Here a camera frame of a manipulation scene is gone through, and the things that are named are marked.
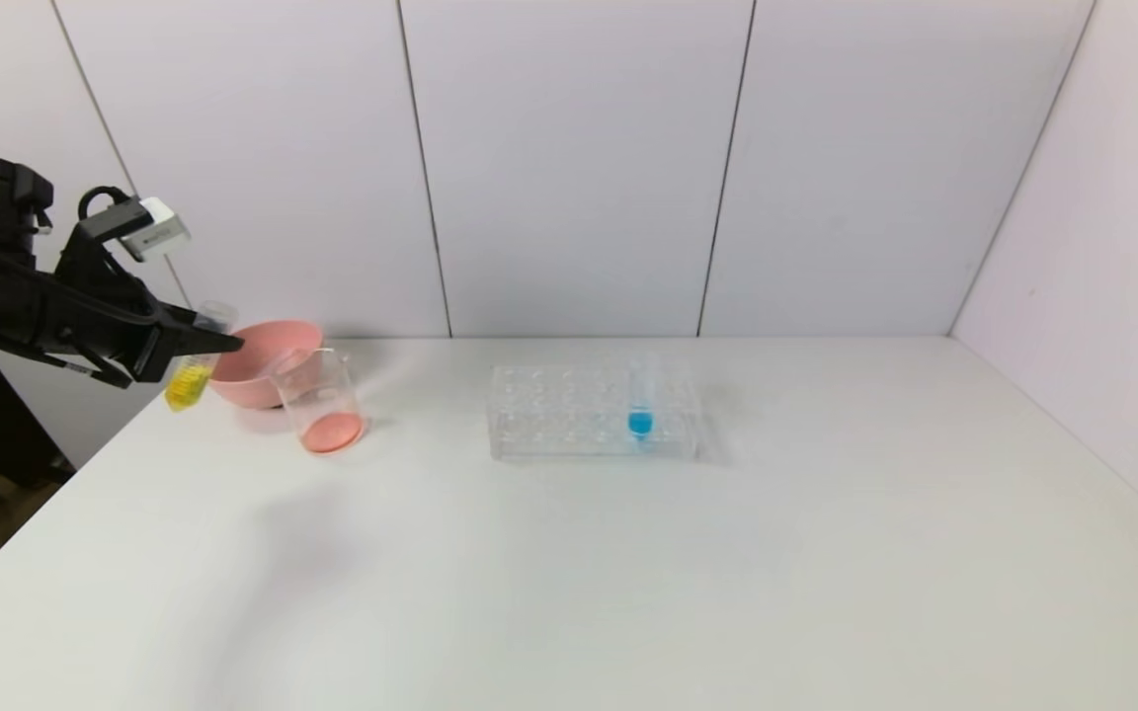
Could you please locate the test tube with yellow pigment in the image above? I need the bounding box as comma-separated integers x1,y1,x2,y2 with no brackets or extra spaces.
164,300,238,415

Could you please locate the clear acrylic test tube rack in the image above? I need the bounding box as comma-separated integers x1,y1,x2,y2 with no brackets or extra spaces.
487,361,704,462

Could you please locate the test tube with blue pigment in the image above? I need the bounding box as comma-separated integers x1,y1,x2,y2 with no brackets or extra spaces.
627,353,658,445

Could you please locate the clear glass beaker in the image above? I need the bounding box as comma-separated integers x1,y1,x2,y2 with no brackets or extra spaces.
271,348,369,455

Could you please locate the pink plastic bowl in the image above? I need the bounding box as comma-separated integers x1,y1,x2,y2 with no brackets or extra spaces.
205,319,325,411

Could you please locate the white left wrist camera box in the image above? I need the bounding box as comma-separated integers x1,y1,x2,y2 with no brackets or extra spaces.
119,196,193,264

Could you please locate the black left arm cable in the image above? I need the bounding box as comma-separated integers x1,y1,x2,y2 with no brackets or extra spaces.
77,185,133,226

